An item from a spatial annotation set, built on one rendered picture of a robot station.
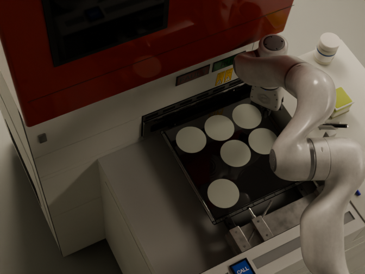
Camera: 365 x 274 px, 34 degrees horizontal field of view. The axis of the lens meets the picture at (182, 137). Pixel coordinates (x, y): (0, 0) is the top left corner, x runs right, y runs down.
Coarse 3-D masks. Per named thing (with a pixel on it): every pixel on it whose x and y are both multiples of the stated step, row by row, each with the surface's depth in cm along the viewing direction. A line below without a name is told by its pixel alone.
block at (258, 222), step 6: (258, 216) 182; (252, 222) 182; (258, 222) 181; (264, 222) 181; (258, 228) 180; (264, 228) 180; (258, 234) 181; (264, 234) 179; (270, 234) 180; (264, 240) 178
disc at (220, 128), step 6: (210, 120) 200; (216, 120) 200; (222, 120) 200; (228, 120) 200; (204, 126) 198; (210, 126) 199; (216, 126) 199; (222, 126) 199; (228, 126) 199; (210, 132) 197; (216, 132) 198; (222, 132) 198; (228, 132) 198; (216, 138) 196; (222, 138) 196; (228, 138) 197
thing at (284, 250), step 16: (352, 208) 180; (352, 224) 178; (272, 240) 173; (288, 240) 173; (352, 240) 188; (240, 256) 170; (256, 256) 170; (272, 256) 171; (288, 256) 171; (208, 272) 167; (224, 272) 167; (256, 272) 168; (272, 272) 168; (288, 272) 179
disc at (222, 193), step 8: (216, 184) 188; (224, 184) 188; (232, 184) 188; (208, 192) 186; (216, 192) 186; (224, 192) 186; (232, 192) 187; (216, 200) 185; (224, 200) 185; (232, 200) 185
